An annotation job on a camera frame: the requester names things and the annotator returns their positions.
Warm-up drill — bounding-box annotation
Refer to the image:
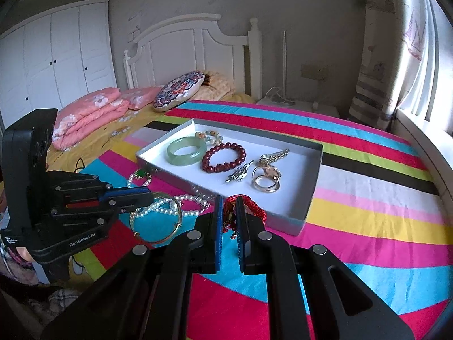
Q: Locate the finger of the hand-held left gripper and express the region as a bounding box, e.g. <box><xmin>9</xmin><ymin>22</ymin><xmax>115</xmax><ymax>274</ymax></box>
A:
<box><xmin>56</xmin><ymin>173</ymin><xmax>155</xmax><ymax>203</ymax></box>
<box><xmin>52</xmin><ymin>195</ymin><xmax>155</xmax><ymax>226</ymax></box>

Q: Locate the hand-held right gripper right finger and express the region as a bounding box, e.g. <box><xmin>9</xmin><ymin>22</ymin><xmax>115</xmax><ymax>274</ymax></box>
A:
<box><xmin>235</xmin><ymin>196</ymin><xmax>415</xmax><ymax>340</ymax></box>

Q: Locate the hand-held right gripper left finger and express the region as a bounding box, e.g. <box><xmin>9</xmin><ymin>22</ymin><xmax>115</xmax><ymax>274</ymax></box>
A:
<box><xmin>40</xmin><ymin>196</ymin><xmax>224</xmax><ymax>340</ymax></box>

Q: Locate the red string bracelet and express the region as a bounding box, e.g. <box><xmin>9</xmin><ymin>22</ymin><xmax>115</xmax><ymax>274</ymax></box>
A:
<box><xmin>222</xmin><ymin>194</ymin><xmax>267</xmax><ymax>242</ymax></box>

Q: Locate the pearl necklace with green pendant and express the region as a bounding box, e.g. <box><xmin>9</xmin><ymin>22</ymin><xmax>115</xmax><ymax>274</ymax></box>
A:
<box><xmin>126</xmin><ymin>168</ymin><xmax>217</xmax><ymax>222</ymax></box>

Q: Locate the pale green jade bangle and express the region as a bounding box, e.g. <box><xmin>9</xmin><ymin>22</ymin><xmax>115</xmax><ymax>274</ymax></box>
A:
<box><xmin>166</xmin><ymin>136</ymin><xmax>207</xmax><ymax>167</ymax></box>

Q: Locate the silver brooch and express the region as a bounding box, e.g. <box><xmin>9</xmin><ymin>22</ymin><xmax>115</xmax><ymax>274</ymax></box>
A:
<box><xmin>225</xmin><ymin>160</ymin><xmax>256</xmax><ymax>184</ymax></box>

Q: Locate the dark red bead bracelet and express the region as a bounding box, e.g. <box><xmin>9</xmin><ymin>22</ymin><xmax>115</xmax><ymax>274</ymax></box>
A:
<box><xmin>201</xmin><ymin>142</ymin><xmax>247</xmax><ymax>174</ymax></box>

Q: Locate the white shallow cardboard box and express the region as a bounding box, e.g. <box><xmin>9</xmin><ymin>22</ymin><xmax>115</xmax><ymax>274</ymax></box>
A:
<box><xmin>135</xmin><ymin>118</ymin><xmax>324</xmax><ymax>237</ymax></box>

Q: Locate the multicoloured stone bead bracelet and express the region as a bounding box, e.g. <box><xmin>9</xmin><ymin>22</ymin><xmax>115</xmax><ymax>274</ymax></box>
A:
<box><xmin>195</xmin><ymin>130</ymin><xmax>225</xmax><ymax>146</ymax></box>

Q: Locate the person's left forearm plaid sleeve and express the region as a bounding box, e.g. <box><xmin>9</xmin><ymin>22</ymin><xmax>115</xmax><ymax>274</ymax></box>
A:
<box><xmin>27</xmin><ymin>286</ymin><xmax>86</xmax><ymax>327</ymax></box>

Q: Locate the person's left hand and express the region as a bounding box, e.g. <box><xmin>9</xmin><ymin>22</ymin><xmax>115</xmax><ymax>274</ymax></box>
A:
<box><xmin>0</xmin><ymin>234</ymin><xmax>40</xmax><ymax>286</ymax></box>

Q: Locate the thin gold bangle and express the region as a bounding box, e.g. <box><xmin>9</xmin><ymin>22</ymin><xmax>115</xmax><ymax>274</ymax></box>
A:
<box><xmin>129</xmin><ymin>191</ymin><xmax>184</xmax><ymax>245</ymax></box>

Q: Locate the pink floral quilt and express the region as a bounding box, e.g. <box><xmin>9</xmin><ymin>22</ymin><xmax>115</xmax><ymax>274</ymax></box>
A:
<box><xmin>52</xmin><ymin>87</ymin><xmax>131</xmax><ymax>151</ymax></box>

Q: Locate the pink floral pillow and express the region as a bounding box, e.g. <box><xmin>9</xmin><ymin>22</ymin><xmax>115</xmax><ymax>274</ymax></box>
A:
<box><xmin>120</xmin><ymin>86</ymin><xmax>164</xmax><ymax>111</ymax></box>

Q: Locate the round patterned cushion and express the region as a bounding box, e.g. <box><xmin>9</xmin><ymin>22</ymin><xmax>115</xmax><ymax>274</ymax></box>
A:
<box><xmin>153</xmin><ymin>71</ymin><xmax>206</xmax><ymax>113</ymax></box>

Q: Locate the colourful striped blanket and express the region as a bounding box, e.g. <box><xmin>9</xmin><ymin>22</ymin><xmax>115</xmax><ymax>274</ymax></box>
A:
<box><xmin>74</xmin><ymin>100</ymin><xmax>451</xmax><ymax>340</ymax></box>

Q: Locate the white wardrobe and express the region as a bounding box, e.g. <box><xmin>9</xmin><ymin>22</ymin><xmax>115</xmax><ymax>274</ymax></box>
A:
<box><xmin>0</xmin><ymin>0</ymin><xmax>117</xmax><ymax>129</ymax></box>

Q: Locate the beige fleece blanket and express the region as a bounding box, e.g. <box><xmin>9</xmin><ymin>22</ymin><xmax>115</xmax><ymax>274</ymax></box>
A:
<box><xmin>193</xmin><ymin>72</ymin><xmax>236</xmax><ymax>102</ymax></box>

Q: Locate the white bed headboard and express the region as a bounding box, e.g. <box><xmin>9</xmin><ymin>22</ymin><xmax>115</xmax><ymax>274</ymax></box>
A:
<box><xmin>123</xmin><ymin>13</ymin><xmax>263</xmax><ymax>97</ymax></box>

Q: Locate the white vertical pole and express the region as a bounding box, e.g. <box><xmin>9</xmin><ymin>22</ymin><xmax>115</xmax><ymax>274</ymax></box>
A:
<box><xmin>282</xmin><ymin>31</ymin><xmax>287</xmax><ymax>100</ymax></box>

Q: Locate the printed curtain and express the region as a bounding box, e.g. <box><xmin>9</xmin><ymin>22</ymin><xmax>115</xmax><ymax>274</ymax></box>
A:
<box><xmin>348</xmin><ymin>0</ymin><xmax>453</xmax><ymax>132</ymax></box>

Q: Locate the white charging cable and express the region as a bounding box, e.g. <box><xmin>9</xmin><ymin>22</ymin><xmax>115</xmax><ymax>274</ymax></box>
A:
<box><xmin>264</xmin><ymin>87</ymin><xmax>296</xmax><ymax>106</ymax></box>

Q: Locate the wall socket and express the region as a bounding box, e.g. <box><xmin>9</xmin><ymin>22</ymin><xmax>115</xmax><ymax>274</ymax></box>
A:
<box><xmin>300</xmin><ymin>63</ymin><xmax>328</xmax><ymax>82</ymax></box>

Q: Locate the white window frame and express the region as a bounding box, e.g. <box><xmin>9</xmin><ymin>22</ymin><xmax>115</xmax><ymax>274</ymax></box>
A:
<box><xmin>393</xmin><ymin>106</ymin><xmax>453</xmax><ymax>199</ymax></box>

